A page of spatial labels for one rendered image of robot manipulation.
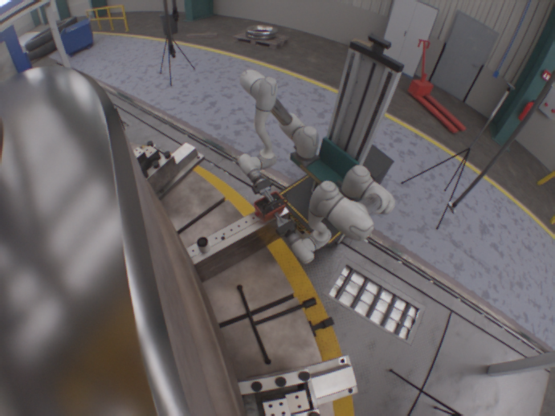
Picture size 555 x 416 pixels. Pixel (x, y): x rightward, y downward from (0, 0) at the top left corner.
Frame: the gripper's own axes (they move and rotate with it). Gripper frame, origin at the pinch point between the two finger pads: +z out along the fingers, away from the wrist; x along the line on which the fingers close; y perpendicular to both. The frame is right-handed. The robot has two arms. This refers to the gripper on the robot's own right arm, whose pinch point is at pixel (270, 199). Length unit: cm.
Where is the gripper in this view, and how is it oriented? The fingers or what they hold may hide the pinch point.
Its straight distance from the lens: 166.8
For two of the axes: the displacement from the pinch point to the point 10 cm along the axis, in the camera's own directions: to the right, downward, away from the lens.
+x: 8.2, -4.5, 3.6
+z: 5.4, 8.1, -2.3
